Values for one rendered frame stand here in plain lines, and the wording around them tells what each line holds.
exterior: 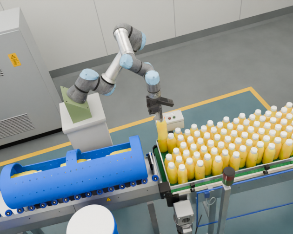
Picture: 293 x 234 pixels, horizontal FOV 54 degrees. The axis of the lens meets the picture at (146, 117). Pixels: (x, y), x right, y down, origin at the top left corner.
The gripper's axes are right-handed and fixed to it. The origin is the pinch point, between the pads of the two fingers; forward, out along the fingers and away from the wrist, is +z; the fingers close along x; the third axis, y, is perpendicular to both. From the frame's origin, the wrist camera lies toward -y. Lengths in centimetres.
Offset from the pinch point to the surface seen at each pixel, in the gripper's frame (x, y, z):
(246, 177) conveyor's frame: 31, -48, 40
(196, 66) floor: -217, -96, 131
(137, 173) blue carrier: 23.8, 21.8, 18.7
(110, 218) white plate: 45, 43, 27
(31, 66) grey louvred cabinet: -140, 106, 28
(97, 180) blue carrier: 23, 47, 17
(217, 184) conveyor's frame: 31, -28, 40
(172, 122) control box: -14.2, -10.3, 22.0
